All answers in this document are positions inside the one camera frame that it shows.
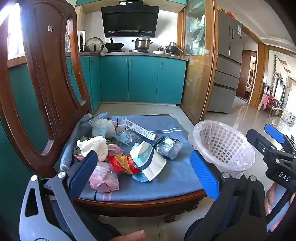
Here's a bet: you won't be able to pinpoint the white and blue medicine box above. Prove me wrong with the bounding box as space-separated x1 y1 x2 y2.
125 119 160 141

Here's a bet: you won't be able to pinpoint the clear printed plastic bag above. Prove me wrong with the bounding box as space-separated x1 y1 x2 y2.
112 128 144 146

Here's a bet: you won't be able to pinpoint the window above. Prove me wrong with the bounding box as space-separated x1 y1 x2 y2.
6 5 26 61

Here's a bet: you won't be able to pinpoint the green and silver foil wrapper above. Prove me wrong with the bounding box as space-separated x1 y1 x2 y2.
154 137 183 161

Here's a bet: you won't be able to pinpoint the wooden framed glass sliding door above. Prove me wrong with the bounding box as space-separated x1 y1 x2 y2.
177 0 219 126

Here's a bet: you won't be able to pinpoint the white electric kettle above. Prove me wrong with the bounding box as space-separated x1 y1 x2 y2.
77 31 86 52

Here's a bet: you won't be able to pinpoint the pink hanging garment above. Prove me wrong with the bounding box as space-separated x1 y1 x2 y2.
258 95 270 110

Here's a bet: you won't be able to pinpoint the teal lower kitchen cabinets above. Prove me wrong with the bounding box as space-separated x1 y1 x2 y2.
0 56 187 163

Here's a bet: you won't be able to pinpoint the person's right hand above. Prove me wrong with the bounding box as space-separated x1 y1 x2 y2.
264 183 277 217

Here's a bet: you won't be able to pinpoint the pale pink plastic bag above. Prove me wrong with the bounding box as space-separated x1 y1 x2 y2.
107 144 123 159

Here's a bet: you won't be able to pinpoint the pink plastic tissue packet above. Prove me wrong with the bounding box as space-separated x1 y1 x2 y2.
89 161 119 193

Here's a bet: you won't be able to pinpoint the blue striped cloth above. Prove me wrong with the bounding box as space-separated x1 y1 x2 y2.
53 112 206 202

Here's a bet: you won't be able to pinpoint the small dark saucepan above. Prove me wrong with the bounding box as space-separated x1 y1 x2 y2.
165 42 184 54

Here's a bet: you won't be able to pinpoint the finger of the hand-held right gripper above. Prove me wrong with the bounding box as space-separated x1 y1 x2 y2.
246 128 296 163
264 123 296 152

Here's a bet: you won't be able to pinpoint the wooden armchair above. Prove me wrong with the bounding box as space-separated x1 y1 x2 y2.
266 97 285 117

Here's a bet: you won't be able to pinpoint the carved wooden chair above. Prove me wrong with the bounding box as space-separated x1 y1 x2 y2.
0 0 208 223

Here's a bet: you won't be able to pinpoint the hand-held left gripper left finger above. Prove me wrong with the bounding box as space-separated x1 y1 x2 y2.
19 150 99 241

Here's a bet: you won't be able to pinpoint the crushed white paper cup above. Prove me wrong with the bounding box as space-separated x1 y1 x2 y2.
129 141 167 182

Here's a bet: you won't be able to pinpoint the red and yellow snack wrapper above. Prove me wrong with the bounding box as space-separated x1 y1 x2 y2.
106 155 141 174

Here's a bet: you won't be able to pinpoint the clear plastic bin liner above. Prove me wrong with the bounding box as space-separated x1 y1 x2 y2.
193 120 256 179

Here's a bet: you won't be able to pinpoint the stainless steel pot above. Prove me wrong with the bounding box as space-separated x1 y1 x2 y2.
132 35 153 51

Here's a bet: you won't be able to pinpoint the white plastic lattice basket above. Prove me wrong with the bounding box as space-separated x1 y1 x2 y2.
193 120 256 179

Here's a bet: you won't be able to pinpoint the steel pot lid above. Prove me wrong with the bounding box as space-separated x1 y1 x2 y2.
85 37 104 53

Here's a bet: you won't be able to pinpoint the person's left hand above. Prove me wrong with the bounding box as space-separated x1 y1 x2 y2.
105 230 146 241

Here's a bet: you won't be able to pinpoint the knotted white plastic bag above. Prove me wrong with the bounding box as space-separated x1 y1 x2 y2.
92 116 116 138

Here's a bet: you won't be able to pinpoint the wooden interior door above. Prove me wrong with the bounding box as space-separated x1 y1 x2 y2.
236 50 258 103

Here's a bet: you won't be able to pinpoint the black wok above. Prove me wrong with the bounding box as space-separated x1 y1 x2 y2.
104 38 125 52

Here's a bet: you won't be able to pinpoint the grey refrigerator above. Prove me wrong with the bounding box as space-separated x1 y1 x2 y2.
207 10 244 114

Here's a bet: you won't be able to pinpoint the black range hood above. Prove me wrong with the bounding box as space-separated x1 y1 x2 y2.
101 0 160 38

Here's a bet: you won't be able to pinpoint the white plastic glove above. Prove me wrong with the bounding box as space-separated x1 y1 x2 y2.
77 136 109 161

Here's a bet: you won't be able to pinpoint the wooden doorway frame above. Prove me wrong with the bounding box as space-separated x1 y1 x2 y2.
248 43 270 112

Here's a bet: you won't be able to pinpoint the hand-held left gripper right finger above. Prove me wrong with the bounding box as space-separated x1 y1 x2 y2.
190 150 269 241

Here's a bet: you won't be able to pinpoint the green vine garland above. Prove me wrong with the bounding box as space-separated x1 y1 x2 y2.
271 55 278 93

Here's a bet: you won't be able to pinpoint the dark television screen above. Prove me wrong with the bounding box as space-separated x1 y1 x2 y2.
274 72 287 105

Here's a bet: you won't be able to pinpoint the light blue paper scrap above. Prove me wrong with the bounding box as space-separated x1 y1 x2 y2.
132 173 149 182

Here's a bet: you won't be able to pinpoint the person's blue jeans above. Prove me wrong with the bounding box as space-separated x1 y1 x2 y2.
184 218 205 241

